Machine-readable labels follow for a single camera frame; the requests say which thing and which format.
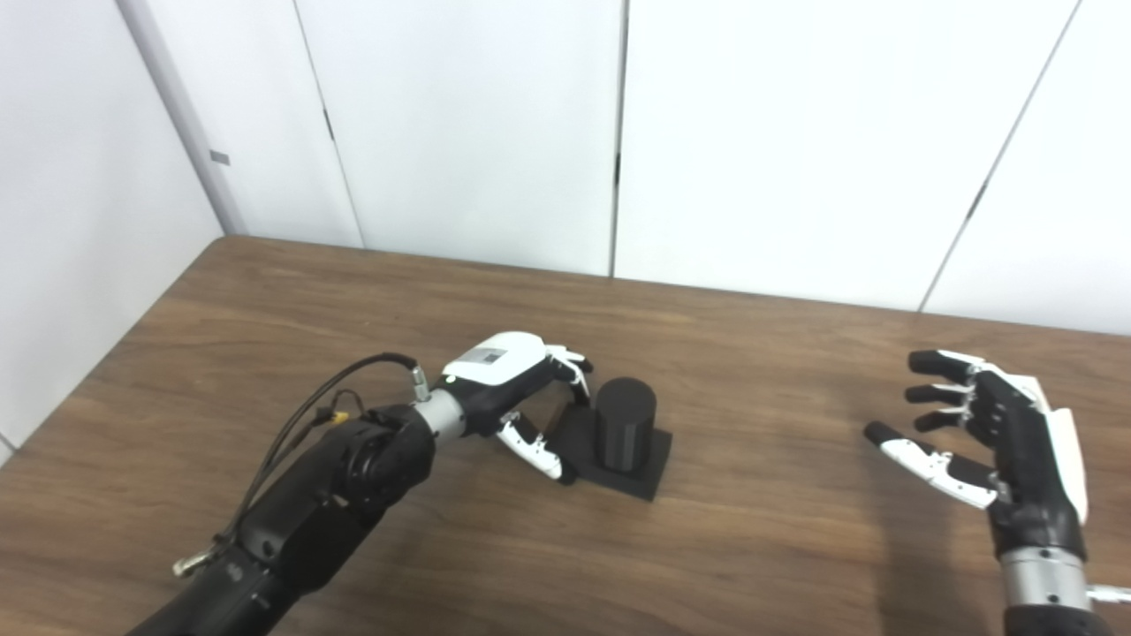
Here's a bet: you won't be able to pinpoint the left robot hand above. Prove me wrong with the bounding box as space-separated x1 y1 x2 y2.
439 331 595 482

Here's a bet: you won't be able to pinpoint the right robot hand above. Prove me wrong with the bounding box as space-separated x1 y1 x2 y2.
863 349 1089 559

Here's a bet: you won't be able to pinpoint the black peg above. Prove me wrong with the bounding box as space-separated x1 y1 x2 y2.
548 377 674 503

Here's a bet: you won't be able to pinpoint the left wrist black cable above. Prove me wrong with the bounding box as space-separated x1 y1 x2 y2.
172 352 432 579

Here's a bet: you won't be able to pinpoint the thin left arm wires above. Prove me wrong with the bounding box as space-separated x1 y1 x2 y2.
311 390 365 427

